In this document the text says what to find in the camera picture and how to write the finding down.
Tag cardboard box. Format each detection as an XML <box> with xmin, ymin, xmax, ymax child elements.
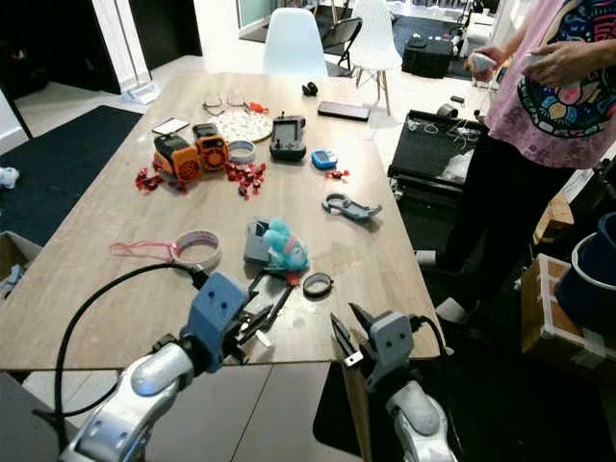
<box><xmin>521</xmin><ymin>251</ymin><xmax>616</xmax><ymax>372</ymax></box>

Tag black handheld controller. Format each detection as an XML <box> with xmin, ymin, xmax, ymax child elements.
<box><xmin>269</xmin><ymin>113</ymin><xmax>308</xmax><ymax>162</ymax></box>

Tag small grey box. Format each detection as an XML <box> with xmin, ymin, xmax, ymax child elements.
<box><xmin>243</xmin><ymin>219</ymin><xmax>271</xmax><ymax>267</ymax></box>

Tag large red candy pile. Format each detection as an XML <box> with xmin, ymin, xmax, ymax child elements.
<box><xmin>222</xmin><ymin>160</ymin><xmax>269</xmax><ymax>199</ymax></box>

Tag small red candy pile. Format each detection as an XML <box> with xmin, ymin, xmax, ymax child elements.
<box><xmin>134</xmin><ymin>166</ymin><xmax>170</xmax><ymax>194</ymax></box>

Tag open black suitcase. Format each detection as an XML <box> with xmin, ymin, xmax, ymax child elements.
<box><xmin>387</xmin><ymin>109</ymin><xmax>493</xmax><ymax>190</ymax></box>

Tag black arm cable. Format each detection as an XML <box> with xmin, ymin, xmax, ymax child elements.
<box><xmin>31</xmin><ymin>262</ymin><xmax>208</xmax><ymax>429</ymax></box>
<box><xmin>412</xmin><ymin>315</ymin><xmax>448</xmax><ymax>363</ymax></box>

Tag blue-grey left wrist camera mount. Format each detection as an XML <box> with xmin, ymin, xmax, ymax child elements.
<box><xmin>180</xmin><ymin>271</ymin><xmax>252</xmax><ymax>376</ymax></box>

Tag large orange black device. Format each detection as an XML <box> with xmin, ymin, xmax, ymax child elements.
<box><xmin>153</xmin><ymin>132</ymin><xmax>204</xmax><ymax>185</ymax></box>

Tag thin-rimmed glasses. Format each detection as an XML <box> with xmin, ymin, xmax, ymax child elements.
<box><xmin>201</xmin><ymin>91</ymin><xmax>247</xmax><ymax>110</ymax></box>

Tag black phone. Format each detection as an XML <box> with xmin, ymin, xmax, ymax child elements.
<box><xmin>315</xmin><ymin>99</ymin><xmax>372</xmax><ymax>123</ymax></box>

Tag white tape roll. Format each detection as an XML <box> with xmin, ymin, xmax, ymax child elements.
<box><xmin>172</xmin><ymin>229</ymin><xmax>223</xmax><ymax>271</ymax></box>

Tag teal plush toy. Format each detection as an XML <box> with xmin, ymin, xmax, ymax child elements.
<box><xmin>261</xmin><ymin>218</ymin><xmax>312</xmax><ymax>277</ymax></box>

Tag person's right hand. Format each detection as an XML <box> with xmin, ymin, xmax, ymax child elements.
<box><xmin>462</xmin><ymin>43</ymin><xmax>503</xmax><ymax>88</ymax></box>

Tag small orange black device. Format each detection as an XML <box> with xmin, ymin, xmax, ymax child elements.
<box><xmin>192</xmin><ymin>122</ymin><xmax>230</xmax><ymax>173</ymax></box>

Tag person's left hand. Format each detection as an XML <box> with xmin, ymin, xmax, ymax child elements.
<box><xmin>526</xmin><ymin>39</ymin><xmax>604</xmax><ymax>90</ymax></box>

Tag black folding chair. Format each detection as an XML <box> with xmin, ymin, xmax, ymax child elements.
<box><xmin>313</xmin><ymin>13</ymin><xmax>363</xmax><ymax>74</ymax></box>

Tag white plastic chair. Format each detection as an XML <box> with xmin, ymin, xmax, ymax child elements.
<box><xmin>346</xmin><ymin>0</ymin><xmax>404</xmax><ymax>117</ymax></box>

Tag small blue device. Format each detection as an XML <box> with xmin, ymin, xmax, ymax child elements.
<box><xmin>310</xmin><ymin>148</ymin><xmax>339</xmax><ymax>172</ymax></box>

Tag white door frame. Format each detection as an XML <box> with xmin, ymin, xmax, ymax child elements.
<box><xmin>91</xmin><ymin>0</ymin><xmax>164</xmax><ymax>106</ymax></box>

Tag pale blue plastic chair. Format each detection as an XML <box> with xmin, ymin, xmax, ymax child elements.
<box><xmin>261</xmin><ymin>7</ymin><xmax>329</xmax><ymax>79</ymax></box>

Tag grey carabiner tool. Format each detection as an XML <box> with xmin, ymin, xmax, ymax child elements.
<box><xmin>321</xmin><ymin>192</ymin><xmax>384</xmax><ymax>225</ymax></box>

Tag white patterned round plate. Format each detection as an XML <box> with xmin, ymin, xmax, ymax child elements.
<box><xmin>211</xmin><ymin>107</ymin><xmax>273</xmax><ymax>144</ymax></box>

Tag grey tape roll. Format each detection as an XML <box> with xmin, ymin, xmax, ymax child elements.
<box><xmin>226</xmin><ymin>140</ymin><xmax>257</xmax><ymax>166</ymax></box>

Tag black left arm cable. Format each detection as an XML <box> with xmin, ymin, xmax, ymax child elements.
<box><xmin>31</xmin><ymin>262</ymin><xmax>208</xmax><ymax>429</ymax></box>

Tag black equipment case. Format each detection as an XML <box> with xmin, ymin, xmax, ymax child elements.
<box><xmin>400</xmin><ymin>35</ymin><xmax>454</xmax><ymax>79</ymax></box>

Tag navy bucket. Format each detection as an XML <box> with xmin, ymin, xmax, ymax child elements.
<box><xmin>552</xmin><ymin>211</ymin><xmax>616</xmax><ymax>339</ymax></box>

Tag white phone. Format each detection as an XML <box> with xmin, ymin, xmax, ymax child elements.
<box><xmin>150</xmin><ymin>116</ymin><xmax>192</xmax><ymax>138</ymax></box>

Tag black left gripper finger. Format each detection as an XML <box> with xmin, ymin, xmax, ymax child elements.
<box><xmin>244</xmin><ymin>289</ymin><xmax>271</xmax><ymax>334</ymax></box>
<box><xmin>262</xmin><ymin>284</ymin><xmax>295</xmax><ymax>333</ymax></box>

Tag wooden table leg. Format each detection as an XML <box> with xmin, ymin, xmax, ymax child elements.
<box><xmin>342</xmin><ymin>366</ymin><xmax>375</xmax><ymax>462</ymax></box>

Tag black ring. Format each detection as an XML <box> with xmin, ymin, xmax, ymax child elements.
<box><xmin>301</xmin><ymin>271</ymin><xmax>335</xmax><ymax>298</ymax></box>

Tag white handheld controller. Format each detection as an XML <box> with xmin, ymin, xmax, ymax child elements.
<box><xmin>469</xmin><ymin>52</ymin><xmax>498</xmax><ymax>77</ymax></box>

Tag person in pink shirt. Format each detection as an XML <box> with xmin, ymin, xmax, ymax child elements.
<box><xmin>416</xmin><ymin>0</ymin><xmax>616</xmax><ymax>328</ymax></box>

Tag black floor rug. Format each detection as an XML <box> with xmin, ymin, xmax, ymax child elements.
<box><xmin>0</xmin><ymin>103</ymin><xmax>146</xmax><ymax>252</ymax></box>

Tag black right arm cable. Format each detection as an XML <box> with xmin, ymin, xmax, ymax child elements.
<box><xmin>412</xmin><ymin>315</ymin><xmax>448</xmax><ymax>363</ymax></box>

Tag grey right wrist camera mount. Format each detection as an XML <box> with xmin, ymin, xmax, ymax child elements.
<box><xmin>364</xmin><ymin>310</ymin><xmax>418</xmax><ymax>392</ymax></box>

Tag pink cord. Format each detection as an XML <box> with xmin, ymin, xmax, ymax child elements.
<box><xmin>108</xmin><ymin>240</ymin><xmax>180</xmax><ymax>262</ymax></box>

